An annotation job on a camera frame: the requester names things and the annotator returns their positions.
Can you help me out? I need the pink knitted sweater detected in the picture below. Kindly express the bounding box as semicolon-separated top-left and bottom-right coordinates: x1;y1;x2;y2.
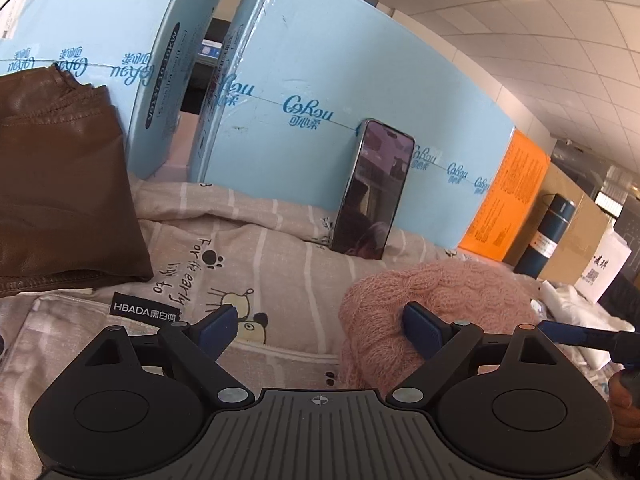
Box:
338;258;540;396

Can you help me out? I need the person right hand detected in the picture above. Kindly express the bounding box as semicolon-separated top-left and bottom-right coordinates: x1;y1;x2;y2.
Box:
608;372;640;446

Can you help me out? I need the white folded garment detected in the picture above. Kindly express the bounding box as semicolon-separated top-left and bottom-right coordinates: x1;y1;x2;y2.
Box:
538;281;636;372

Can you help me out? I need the black sofa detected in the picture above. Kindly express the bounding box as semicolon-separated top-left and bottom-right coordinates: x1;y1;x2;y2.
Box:
599;274;640;330

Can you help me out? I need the brown cardboard box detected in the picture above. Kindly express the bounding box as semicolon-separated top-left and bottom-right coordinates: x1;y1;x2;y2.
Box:
503;164;608;285

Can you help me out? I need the dark blue thermos bottle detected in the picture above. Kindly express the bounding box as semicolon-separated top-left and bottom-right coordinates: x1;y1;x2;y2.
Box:
513;194;576;278

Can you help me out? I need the white paper bag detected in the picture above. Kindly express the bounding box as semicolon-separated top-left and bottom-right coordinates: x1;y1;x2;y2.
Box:
575;228;631;302

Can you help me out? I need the orange paper sheet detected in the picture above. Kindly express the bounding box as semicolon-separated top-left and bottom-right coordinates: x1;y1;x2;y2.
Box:
459;129;550;261

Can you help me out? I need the patterned beige bed sheet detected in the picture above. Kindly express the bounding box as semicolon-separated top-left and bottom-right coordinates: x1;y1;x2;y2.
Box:
0;176;622;480

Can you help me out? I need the brown leather garment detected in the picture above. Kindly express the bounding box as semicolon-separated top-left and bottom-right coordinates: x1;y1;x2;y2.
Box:
1;65;153;297

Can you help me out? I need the black smartphone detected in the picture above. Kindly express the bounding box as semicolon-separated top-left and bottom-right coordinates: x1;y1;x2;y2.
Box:
329;118;416;260

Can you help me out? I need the right light blue carton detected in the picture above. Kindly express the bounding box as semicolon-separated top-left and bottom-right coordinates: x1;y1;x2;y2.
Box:
188;0;514;248

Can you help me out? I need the light blue carton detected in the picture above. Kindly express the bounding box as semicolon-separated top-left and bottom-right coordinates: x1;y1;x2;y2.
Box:
1;0;219;178
188;0;514;248

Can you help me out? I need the left light blue carton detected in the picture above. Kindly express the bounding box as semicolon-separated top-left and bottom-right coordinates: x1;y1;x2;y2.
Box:
1;0;219;178

